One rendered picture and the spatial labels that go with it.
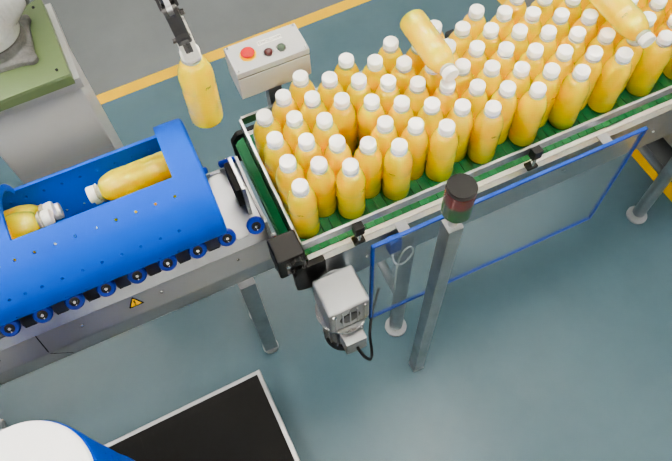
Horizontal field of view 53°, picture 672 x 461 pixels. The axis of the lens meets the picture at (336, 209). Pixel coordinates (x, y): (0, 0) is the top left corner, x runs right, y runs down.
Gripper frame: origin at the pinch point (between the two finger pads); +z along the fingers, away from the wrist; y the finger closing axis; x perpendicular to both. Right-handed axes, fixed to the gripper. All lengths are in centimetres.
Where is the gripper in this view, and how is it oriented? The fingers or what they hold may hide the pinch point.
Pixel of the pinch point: (185, 41)
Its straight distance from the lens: 132.2
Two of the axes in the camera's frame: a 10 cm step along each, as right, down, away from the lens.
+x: 9.2, -3.9, 0.8
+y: 3.8, 7.9, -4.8
